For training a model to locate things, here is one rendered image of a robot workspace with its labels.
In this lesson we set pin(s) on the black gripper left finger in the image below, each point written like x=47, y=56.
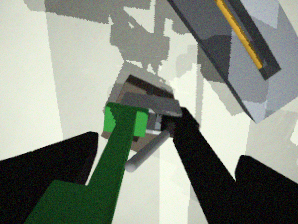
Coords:
x=24, y=178

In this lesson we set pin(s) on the yellow rod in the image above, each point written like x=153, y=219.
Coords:
x=238, y=30

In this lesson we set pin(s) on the grey block with narrow slot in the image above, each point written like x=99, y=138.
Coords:
x=259, y=91

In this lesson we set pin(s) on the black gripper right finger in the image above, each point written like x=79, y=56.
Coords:
x=262, y=185

